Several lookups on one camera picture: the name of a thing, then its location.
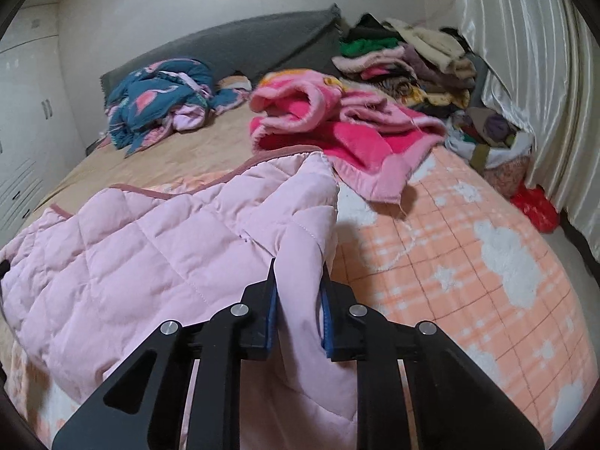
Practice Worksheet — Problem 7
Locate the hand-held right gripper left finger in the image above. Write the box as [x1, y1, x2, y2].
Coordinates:
[51, 258, 279, 450]

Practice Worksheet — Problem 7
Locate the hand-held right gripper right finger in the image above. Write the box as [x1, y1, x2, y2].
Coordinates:
[320, 262, 547, 450]

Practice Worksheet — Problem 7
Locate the pink quilted jacket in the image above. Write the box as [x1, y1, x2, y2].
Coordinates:
[0, 150, 362, 450]

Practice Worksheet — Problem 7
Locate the white bag of clothes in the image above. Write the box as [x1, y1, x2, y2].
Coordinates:
[443, 105, 535, 198]

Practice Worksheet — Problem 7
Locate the stack of folded clothes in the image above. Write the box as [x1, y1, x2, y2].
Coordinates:
[330, 13, 479, 113]

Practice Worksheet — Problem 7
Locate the peach checkered cloud blanket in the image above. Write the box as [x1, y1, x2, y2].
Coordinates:
[0, 147, 598, 450]

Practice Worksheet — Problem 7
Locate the tan bed sheet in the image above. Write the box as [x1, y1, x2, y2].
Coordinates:
[0, 77, 310, 245]

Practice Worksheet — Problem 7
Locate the hot pink fleece blanket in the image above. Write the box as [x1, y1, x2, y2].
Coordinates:
[248, 69, 446, 207]

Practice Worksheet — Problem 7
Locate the red plastic bag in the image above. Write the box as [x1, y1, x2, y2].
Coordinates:
[510, 185, 561, 234]

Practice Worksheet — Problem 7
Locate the blue flamingo print cloth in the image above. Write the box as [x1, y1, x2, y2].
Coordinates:
[104, 57, 251, 158]

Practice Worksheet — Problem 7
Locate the grey headboard cushion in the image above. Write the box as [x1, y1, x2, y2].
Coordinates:
[98, 3, 350, 104]

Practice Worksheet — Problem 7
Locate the white wardrobe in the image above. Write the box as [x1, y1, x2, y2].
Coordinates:
[0, 4, 87, 240]

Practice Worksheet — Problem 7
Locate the white satin curtain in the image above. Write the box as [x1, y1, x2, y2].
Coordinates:
[450, 0, 600, 263]

